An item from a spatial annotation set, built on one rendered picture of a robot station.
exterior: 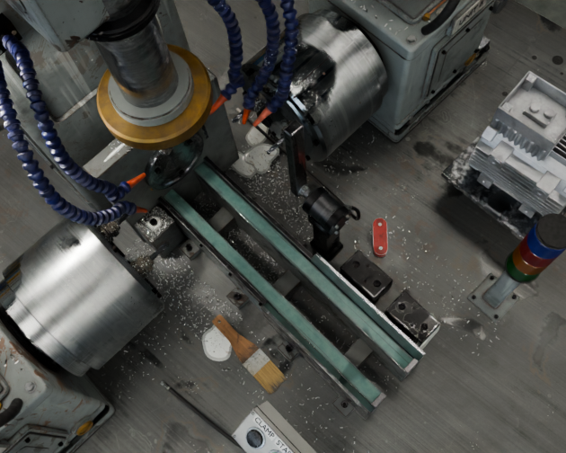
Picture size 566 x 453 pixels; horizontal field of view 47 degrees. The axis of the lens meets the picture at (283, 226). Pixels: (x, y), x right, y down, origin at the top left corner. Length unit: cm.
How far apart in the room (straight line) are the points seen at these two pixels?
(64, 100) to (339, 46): 51
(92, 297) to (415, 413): 69
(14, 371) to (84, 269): 20
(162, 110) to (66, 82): 27
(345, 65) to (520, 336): 67
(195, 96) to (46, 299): 42
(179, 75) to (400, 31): 47
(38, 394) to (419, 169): 94
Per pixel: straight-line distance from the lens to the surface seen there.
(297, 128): 109
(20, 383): 116
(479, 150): 133
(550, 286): 153
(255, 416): 113
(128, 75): 95
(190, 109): 103
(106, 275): 115
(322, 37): 129
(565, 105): 133
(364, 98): 130
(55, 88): 123
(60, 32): 82
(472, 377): 144
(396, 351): 131
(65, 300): 116
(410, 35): 130
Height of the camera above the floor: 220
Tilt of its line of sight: 69 degrees down
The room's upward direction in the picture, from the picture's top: 10 degrees counter-clockwise
